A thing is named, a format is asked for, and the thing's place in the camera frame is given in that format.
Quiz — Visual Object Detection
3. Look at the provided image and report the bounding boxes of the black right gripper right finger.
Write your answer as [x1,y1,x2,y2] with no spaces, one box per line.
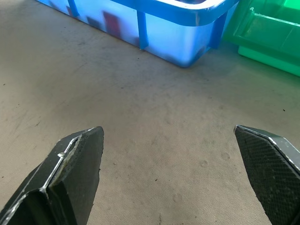
[234,125,300,225]

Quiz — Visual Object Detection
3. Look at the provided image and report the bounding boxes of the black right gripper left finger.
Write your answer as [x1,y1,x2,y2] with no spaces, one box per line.
[0,126,105,225]

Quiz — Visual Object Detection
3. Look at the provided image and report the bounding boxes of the green plastic bin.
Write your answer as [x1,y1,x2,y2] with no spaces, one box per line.
[222,0,300,77]

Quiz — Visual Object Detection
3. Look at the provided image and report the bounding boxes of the blue translucent plastic bin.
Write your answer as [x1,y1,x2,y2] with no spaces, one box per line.
[35,0,240,68]

